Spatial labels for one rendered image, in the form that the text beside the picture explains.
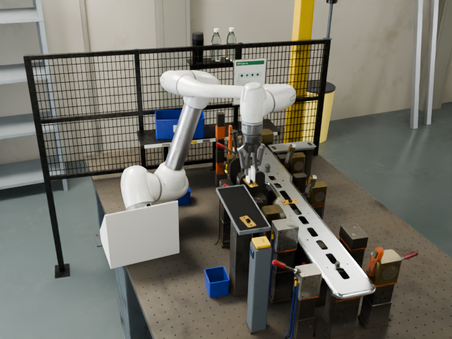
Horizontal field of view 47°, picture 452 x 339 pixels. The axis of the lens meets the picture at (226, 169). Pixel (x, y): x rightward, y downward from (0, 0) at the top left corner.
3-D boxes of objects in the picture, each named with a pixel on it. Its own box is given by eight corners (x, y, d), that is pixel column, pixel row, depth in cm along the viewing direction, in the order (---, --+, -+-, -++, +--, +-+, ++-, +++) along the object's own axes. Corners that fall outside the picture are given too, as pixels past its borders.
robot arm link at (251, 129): (237, 117, 219) (237, 130, 222) (247, 124, 212) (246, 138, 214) (257, 114, 222) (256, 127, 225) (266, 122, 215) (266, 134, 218)
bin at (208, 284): (229, 294, 245) (230, 280, 241) (209, 298, 242) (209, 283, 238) (223, 280, 254) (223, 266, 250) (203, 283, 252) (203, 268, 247)
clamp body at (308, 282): (313, 340, 221) (323, 273, 204) (288, 346, 218) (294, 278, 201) (307, 328, 227) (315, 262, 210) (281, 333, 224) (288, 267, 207)
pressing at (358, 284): (385, 291, 206) (385, 288, 206) (333, 300, 201) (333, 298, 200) (267, 146, 323) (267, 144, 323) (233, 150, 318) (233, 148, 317)
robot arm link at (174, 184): (141, 192, 291) (173, 190, 306) (156, 208, 281) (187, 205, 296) (181, 64, 260) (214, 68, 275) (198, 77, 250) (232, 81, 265)
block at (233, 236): (249, 293, 246) (253, 214, 225) (233, 296, 244) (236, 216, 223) (243, 280, 254) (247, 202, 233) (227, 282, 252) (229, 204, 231)
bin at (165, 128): (204, 138, 323) (204, 118, 317) (155, 139, 319) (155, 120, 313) (202, 128, 337) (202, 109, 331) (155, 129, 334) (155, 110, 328)
